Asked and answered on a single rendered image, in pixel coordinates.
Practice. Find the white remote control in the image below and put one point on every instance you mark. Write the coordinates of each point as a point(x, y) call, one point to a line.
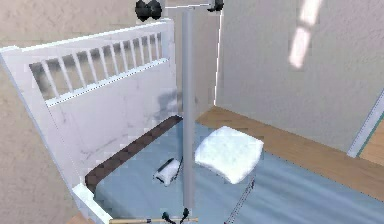
point(166, 171)

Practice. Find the white bed with blue mattress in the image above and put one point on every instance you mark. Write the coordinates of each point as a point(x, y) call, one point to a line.
point(116, 110)

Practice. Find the white pillow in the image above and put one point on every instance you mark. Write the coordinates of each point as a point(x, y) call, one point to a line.
point(228, 153)

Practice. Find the thin dark stick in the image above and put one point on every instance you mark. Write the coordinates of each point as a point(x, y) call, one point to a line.
point(242, 199)

